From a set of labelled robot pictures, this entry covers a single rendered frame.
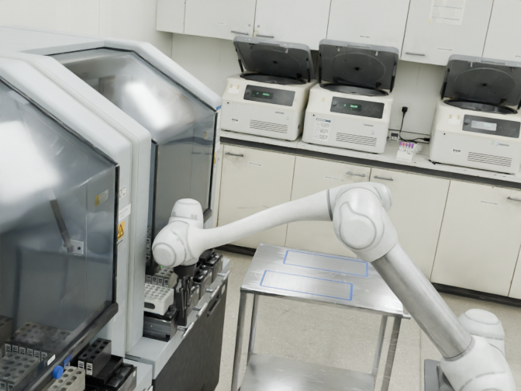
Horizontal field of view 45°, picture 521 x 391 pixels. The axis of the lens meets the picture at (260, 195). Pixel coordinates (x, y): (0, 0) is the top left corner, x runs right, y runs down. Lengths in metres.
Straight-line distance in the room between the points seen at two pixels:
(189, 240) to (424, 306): 0.69
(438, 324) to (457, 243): 2.55
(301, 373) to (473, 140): 2.01
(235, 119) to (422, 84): 1.40
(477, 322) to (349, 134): 2.35
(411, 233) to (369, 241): 2.68
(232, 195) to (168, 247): 2.66
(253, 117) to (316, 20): 0.78
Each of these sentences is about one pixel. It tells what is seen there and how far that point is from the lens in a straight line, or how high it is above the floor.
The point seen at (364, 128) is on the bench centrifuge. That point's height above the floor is 1.07.
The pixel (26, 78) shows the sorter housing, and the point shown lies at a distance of 1.80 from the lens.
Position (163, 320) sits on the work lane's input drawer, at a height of 0.80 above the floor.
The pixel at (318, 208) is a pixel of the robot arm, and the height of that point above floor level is 1.27.
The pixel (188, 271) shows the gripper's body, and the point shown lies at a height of 0.98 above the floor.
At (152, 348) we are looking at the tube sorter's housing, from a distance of 2.12.
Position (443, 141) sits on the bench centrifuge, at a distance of 4.18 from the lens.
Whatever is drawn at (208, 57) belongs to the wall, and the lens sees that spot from 4.98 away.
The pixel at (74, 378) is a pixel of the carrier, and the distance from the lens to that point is 1.75.
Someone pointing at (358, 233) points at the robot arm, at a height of 1.29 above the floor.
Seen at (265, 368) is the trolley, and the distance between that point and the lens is 2.88.
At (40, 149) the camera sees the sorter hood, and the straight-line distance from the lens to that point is 1.57.
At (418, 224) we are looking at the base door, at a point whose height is 0.48.
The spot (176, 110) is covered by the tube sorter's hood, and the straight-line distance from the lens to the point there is 2.24.
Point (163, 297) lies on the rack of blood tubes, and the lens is 2.14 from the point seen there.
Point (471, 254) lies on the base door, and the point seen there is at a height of 0.34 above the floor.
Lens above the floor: 1.88
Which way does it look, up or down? 18 degrees down
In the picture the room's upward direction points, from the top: 6 degrees clockwise
